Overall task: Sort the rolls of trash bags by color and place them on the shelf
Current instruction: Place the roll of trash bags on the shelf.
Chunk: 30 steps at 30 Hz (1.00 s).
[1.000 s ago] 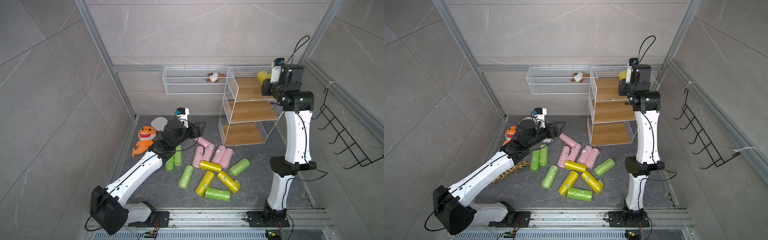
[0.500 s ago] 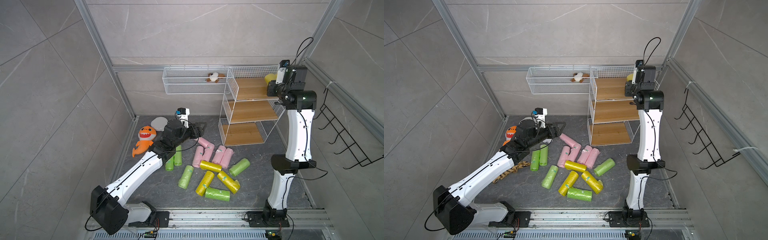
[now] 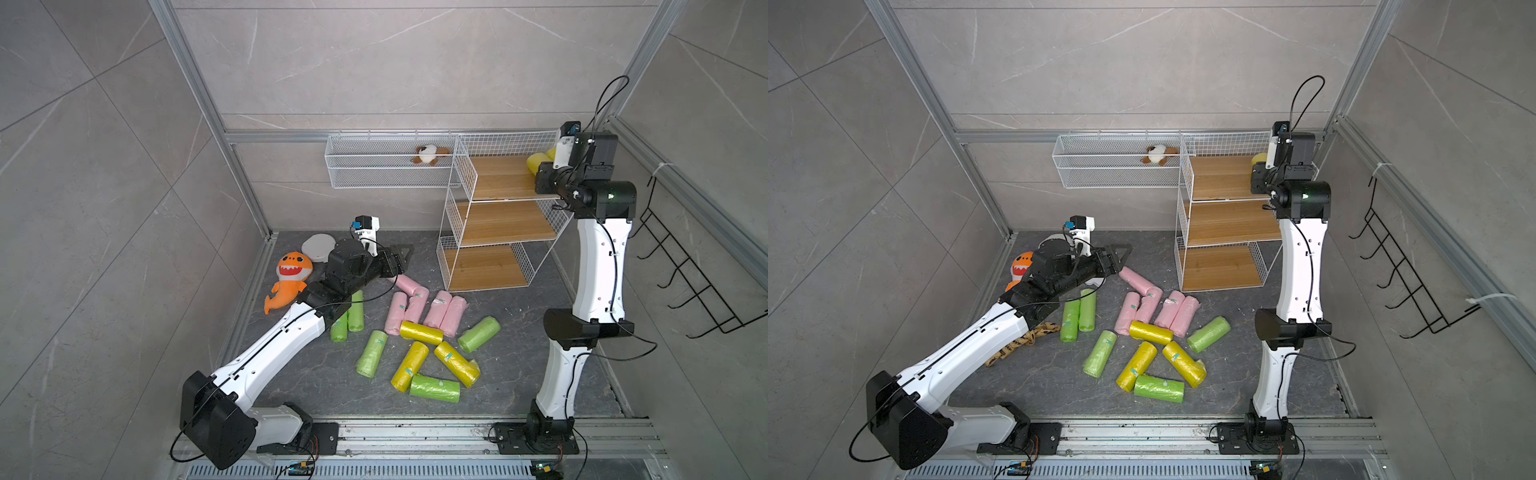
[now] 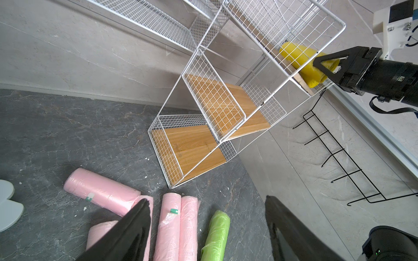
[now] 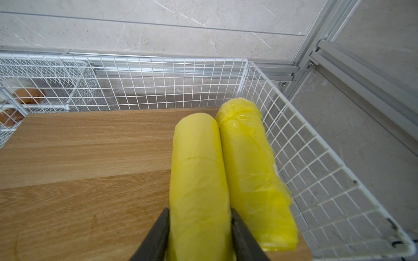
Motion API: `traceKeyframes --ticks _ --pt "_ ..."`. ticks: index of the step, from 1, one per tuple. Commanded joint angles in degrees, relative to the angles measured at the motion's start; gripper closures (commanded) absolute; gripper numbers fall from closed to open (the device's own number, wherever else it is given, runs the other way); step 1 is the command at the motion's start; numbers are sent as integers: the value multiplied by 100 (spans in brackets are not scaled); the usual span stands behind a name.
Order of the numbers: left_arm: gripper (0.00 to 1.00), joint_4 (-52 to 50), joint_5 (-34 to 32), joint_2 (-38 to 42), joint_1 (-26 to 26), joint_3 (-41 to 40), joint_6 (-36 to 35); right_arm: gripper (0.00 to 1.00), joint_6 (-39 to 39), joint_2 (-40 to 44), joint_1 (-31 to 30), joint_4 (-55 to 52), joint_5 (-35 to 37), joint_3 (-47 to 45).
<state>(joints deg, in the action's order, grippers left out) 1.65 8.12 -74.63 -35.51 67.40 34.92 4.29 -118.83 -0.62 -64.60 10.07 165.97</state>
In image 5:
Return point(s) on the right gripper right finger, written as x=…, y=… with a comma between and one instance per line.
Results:
x=245, y=245

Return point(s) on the yellow roll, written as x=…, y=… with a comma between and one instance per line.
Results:
x=256, y=191

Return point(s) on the brown white plush puppy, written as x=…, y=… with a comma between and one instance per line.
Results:
x=24, y=92

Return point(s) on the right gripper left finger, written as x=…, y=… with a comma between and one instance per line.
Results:
x=154, y=246

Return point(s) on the white three-tier wire shelf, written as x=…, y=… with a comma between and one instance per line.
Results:
x=87, y=186

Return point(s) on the yellow roll horizontal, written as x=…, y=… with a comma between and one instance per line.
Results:
x=200, y=215

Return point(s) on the white wall wire basket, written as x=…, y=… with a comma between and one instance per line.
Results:
x=69, y=85

